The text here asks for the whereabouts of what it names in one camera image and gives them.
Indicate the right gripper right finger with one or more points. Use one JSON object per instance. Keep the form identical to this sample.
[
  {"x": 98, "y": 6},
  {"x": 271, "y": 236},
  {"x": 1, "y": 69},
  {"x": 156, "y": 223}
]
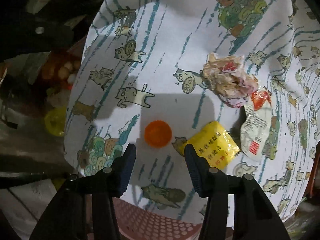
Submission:
[{"x": 207, "y": 181}]

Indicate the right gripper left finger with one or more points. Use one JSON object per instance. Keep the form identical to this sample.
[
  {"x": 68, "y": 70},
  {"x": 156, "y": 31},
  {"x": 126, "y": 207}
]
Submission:
[{"x": 122, "y": 168}]

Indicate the yellow snack packet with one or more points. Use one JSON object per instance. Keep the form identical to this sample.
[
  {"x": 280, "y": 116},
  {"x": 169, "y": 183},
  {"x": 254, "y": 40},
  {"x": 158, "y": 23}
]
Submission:
[{"x": 214, "y": 144}]

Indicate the orange plastic bottle cap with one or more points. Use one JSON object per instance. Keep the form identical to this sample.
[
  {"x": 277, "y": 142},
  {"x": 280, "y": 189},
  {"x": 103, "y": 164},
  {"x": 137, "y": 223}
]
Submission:
[{"x": 157, "y": 134}]

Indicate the white red snack wrapper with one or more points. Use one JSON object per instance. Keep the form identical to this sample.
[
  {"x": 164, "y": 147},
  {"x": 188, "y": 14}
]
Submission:
[{"x": 255, "y": 129}]

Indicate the paper wrapper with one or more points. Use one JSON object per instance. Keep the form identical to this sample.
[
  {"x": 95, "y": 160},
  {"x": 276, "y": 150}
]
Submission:
[{"x": 229, "y": 80}]

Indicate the pink perforated trash basket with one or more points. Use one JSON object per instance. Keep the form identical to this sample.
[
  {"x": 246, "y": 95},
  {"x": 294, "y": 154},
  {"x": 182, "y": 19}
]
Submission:
[{"x": 136, "y": 223}]

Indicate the yellow plastic lid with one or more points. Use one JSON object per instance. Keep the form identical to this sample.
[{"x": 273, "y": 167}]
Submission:
[{"x": 55, "y": 120}]

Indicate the cat print tablecloth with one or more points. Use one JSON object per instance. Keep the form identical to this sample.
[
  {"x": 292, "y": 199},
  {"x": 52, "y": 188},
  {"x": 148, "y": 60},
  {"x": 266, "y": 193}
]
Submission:
[{"x": 143, "y": 61}]

